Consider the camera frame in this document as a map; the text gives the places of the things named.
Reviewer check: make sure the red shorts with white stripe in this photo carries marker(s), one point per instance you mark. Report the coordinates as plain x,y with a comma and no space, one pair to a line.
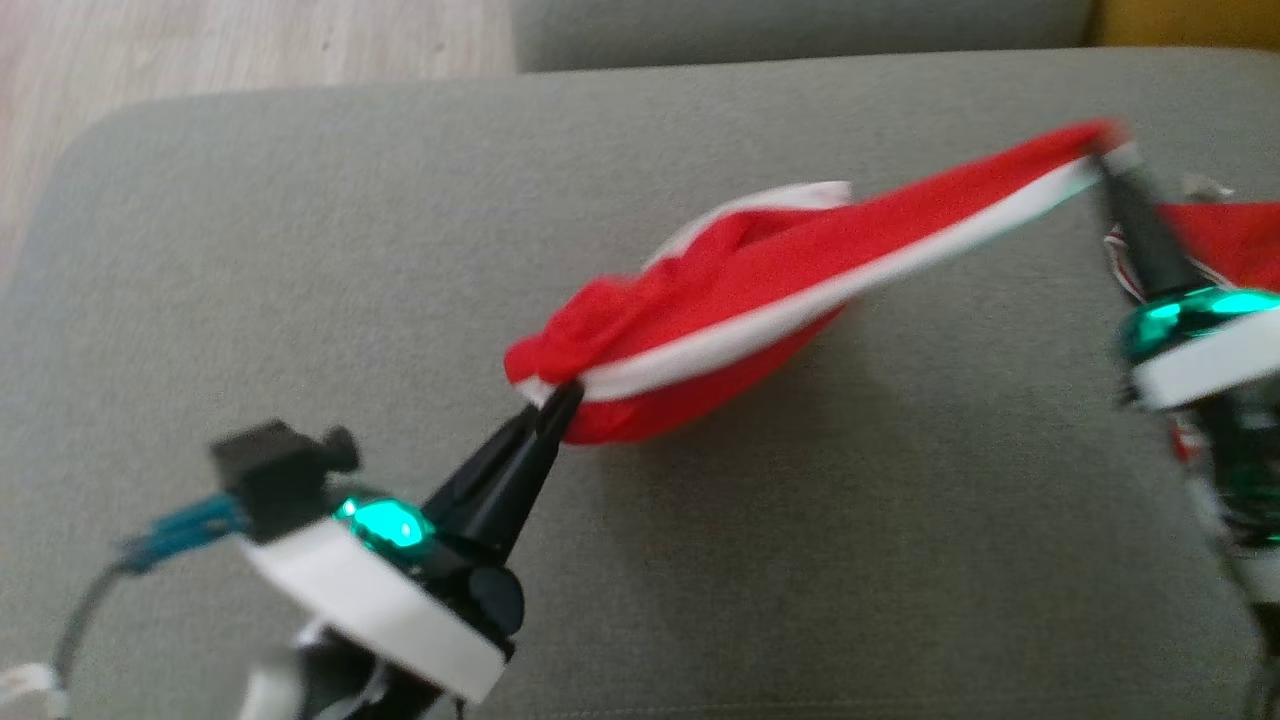
740,290

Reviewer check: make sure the red white striped shirt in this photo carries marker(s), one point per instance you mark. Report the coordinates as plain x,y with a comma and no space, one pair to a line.
1230,235

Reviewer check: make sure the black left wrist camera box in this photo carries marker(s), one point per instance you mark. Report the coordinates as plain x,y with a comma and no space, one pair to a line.
275,475

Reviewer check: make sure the left gripper green white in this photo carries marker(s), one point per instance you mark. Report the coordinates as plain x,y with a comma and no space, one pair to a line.
400,610

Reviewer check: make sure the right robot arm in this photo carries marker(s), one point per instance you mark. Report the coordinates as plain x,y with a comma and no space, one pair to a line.
1245,500

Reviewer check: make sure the grey sofa seat cushion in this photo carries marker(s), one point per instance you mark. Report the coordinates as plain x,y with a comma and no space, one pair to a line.
800,30

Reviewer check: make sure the yellow sofa back cushion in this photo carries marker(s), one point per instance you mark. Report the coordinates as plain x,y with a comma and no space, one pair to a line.
1190,22

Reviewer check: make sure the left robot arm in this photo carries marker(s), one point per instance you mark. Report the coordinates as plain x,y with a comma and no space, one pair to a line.
340,680

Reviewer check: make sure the right gripper green white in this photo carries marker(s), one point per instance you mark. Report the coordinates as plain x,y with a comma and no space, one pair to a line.
1210,345

